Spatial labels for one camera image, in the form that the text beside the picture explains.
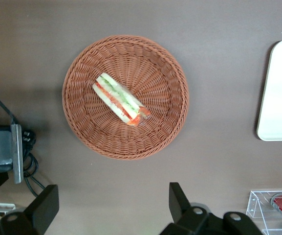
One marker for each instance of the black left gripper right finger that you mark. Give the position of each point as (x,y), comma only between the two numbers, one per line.
(180,208)

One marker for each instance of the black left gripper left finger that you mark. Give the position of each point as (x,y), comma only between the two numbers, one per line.
(40,210)

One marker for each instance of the vegetable sandwich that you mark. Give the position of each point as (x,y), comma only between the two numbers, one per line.
(116,98)

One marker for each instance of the round brown wicker basket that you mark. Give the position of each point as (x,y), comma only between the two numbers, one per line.
(155,73)

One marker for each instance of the beige plastic tray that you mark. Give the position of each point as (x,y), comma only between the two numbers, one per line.
(280,98)

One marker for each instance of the clear acrylic bottle rack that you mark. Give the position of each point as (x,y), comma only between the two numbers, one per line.
(258,208)

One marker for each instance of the grey metal appliance bracket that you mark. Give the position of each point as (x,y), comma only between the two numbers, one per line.
(17,151)

